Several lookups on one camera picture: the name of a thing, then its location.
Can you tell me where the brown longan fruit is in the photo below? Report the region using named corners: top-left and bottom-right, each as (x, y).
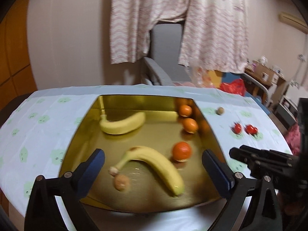
top-left (216, 107), bottom-right (224, 115)
top-left (113, 174), bottom-right (130, 191)

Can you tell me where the yellow banana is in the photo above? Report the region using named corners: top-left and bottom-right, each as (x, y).
top-left (99, 112), bottom-right (146, 135)
top-left (109, 146), bottom-right (185, 196)

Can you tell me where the red blanket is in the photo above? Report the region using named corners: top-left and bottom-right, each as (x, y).
top-left (284, 124), bottom-right (301, 156)

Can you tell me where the white green-patterned tablecloth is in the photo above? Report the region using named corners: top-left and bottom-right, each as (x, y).
top-left (0, 83), bottom-right (293, 231)

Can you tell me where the dark gold-lined box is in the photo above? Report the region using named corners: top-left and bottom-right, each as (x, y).
top-left (60, 95), bottom-right (224, 213)

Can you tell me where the red plastic bag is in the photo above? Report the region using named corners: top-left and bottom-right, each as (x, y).
top-left (219, 78), bottom-right (246, 96)

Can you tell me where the wooden desk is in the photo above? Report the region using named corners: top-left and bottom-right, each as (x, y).
top-left (243, 61), bottom-right (287, 104)

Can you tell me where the clear plastic bag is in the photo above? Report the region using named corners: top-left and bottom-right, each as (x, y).
top-left (187, 66), bottom-right (215, 88)

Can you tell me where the grey armchair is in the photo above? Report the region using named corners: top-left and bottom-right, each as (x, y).
top-left (141, 22), bottom-right (193, 87)

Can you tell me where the pink patterned curtain right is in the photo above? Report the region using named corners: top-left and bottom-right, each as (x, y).
top-left (178, 0), bottom-right (249, 74)

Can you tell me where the pink patterned curtain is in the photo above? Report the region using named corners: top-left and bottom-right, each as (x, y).
top-left (178, 0), bottom-right (249, 74)
top-left (110, 0), bottom-right (189, 64)

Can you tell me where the white air conditioner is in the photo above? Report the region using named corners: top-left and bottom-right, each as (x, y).
top-left (278, 12), bottom-right (308, 34)

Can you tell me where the pink patterned curtain left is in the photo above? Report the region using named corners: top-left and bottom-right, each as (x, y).
top-left (110, 0), bottom-right (189, 64)

